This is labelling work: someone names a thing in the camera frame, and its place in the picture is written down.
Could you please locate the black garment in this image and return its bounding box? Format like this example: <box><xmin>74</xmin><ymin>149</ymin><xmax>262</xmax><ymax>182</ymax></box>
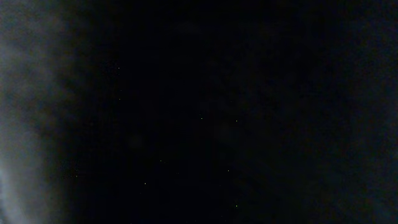
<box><xmin>0</xmin><ymin>0</ymin><xmax>398</xmax><ymax>224</ymax></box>

